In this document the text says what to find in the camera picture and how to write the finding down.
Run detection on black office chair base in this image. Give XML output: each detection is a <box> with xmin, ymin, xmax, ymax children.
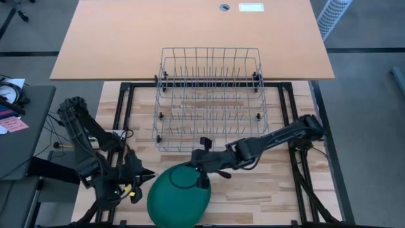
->
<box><xmin>0</xmin><ymin>0</ymin><xmax>36</xmax><ymax>23</ymax></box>

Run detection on white paper sheet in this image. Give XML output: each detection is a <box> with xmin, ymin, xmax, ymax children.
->
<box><xmin>0</xmin><ymin>78</ymin><xmax>25</xmax><ymax>105</ymax></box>

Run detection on blue flat object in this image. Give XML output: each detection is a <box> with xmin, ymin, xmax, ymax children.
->
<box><xmin>0</xmin><ymin>106</ymin><xmax>15</xmax><ymax>120</ymax></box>

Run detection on white rectangular desk inlay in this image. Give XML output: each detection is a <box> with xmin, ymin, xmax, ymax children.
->
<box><xmin>238</xmin><ymin>3</ymin><xmax>265</xmax><ymax>13</ymax></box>

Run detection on black aluminium table frame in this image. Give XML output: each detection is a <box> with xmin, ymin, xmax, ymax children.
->
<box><xmin>74</xmin><ymin>81</ymin><xmax>344</xmax><ymax>228</ymax></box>

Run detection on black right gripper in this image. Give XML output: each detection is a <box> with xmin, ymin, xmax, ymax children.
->
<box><xmin>187</xmin><ymin>136</ymin><xmax>232</xmax><ymax>190</ymax></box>

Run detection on black coiled cable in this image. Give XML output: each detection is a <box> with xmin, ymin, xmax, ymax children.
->
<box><xmin>0</xmin><ymin>81</ymin><xmax>31</xmax><ymax>115</ymax></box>

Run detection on pink paper note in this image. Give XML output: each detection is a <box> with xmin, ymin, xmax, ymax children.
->
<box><xmin>0</xmin><ymin>116</ymin><xmax>29</xmax><ymax>134</ymax></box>

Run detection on grey wire dish rack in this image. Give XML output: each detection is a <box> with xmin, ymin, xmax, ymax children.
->
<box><xmin>153</xmin><ymin>47</ymin><xmax>270</xmax><ymax>153</ymax></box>

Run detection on green round plate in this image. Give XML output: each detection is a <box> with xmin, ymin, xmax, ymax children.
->
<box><xmin>146</xmin><ymin>163</ymin><xmax>212</xmax><ymax>228</ymax></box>

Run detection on grey floor bar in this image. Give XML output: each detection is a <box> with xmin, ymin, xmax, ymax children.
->
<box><xmin>389</xmin><ymin>65</ymin><xmax>405</xmax><ymax>88</ymax></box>

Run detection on black flat panel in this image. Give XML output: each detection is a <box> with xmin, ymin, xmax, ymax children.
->
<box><xmin>27</xmin><ymin>156</ymin><xmax>82</xmax><ymax>185</ymax></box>

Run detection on grey metal table leg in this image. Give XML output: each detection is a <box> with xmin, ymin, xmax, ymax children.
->
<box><xmin>22</xmin><ymin>176</ymin><xmax>44</xmax><ymax>228</ymax></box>

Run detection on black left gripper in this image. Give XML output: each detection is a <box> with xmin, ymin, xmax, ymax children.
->
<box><xmin>121</xmin><ymin>148</ymin><xmax>156</xmax><ymax>205</ymax></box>

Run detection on grey side table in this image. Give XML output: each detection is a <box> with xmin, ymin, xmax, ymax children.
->
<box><xmin>0</xmin><ymin>84</ymin><xmax>57</xmax><ymax>182</ymax></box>

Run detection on white perforated panel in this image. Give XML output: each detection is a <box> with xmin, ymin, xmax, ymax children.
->
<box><xmin>316</xmin><ymin>0</ymin><xmax>354</xmax><ymax>41</ymax></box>

